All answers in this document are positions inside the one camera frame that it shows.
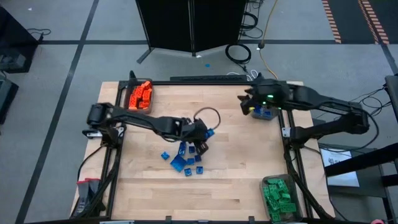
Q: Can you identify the grey tool with red tip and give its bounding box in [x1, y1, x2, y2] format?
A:
[86, 177, 106, 215]
[74, 180, 90, 216]

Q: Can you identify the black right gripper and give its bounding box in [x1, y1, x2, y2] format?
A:
[238, 78, 282, 116]

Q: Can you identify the black cable bundle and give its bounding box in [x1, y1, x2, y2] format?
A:
[241, 0, 264, 40]
[350, 86, 393, 125]

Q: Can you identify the black metal stand frame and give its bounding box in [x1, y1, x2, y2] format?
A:
[325, 142, 398, 224]

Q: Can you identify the white cable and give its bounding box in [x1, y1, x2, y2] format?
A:
[226, 70, 259, 82]

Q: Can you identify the group of blue bricks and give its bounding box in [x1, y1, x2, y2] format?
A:
[70, 70, 335, 224]

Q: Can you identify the black monitor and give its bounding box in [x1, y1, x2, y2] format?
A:
[384, 74, 398, 116]

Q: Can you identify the black folding screen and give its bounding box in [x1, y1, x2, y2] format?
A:
[136, 0, 248, 65]

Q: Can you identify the white paper sheet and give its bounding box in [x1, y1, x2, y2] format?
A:
[320, 148, 361, 188]

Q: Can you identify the black coiled floor cable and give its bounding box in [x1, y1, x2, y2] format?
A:
[224, 43, 252, 65]

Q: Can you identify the thin black floor cable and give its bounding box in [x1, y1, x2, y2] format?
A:
[26, 27, 52, 43]

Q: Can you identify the yellow power cable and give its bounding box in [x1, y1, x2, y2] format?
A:
[259, 0, 280, 81]

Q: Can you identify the translucent grey plastic bin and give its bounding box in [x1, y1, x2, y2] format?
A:
[250, 104, 280, 121]
[259, 174, 304, 223]
[123, 78, 155, 115]

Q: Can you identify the black cabinet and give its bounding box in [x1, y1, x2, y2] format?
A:
[0, 6, 40, 74]

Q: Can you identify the black flat bar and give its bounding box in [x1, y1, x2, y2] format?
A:
[170, 74, 248, 83]

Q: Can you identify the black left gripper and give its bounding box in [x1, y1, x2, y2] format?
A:
[178, 117, 214, 156]

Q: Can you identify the black box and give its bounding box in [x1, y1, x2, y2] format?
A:
[0, 77, 19, 125]

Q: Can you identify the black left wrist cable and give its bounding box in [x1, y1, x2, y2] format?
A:
[192, 106, 222, 131]

